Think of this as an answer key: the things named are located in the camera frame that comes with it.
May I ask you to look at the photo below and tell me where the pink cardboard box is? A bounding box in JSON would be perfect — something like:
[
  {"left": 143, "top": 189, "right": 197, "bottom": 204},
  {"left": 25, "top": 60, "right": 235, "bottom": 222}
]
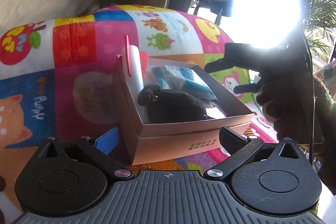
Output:
[{"left": 112, "top": 58, "right": 253, "bottom": 165}]

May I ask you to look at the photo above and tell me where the blue white wet wipes pack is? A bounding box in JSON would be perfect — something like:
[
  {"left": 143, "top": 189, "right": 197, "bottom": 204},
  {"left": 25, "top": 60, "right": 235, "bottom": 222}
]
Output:
[{"left": 151, "top": 65, "right": 218, "bottom": 101}]

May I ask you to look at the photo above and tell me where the black plush cat toy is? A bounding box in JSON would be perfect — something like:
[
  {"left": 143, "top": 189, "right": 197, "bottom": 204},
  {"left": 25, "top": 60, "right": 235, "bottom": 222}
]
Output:
[{"left": 137, "top": 85, "right": 207, "bottom": 124}]

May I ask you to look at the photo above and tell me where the colourful cartoon play mat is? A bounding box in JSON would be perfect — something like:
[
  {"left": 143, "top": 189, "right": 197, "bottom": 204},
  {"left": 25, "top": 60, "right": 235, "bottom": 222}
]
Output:
[{"left": 0, "top": 4, "right": 279, "bottom": 224}]

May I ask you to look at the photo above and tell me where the beige grey pillow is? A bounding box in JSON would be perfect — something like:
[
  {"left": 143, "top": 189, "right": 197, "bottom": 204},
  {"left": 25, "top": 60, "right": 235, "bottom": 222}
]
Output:
[{"left": 0, "top": 0, "right": 100, "bottom": 32}]

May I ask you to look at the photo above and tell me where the green potted plant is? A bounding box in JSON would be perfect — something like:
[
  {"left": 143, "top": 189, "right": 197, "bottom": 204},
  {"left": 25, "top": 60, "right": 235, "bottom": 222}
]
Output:
[{"left": 299, "top": 0, "right": 335, "bottom": 67}]

